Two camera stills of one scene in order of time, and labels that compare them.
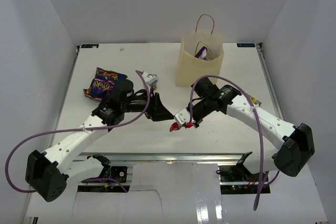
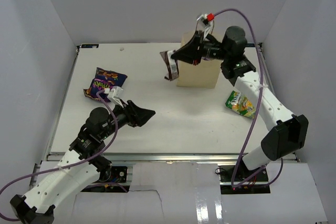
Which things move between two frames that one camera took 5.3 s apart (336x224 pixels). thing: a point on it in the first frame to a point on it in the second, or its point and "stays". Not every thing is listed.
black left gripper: (160, 113) to (136, 116)
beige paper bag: (200, 54) stays
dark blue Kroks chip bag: (102, 84) stays
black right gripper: (197, 121) to (190, 52)
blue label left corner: (89, 45) stays
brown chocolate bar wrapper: (153, 88) to (172, 72)
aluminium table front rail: (166, 156) stays
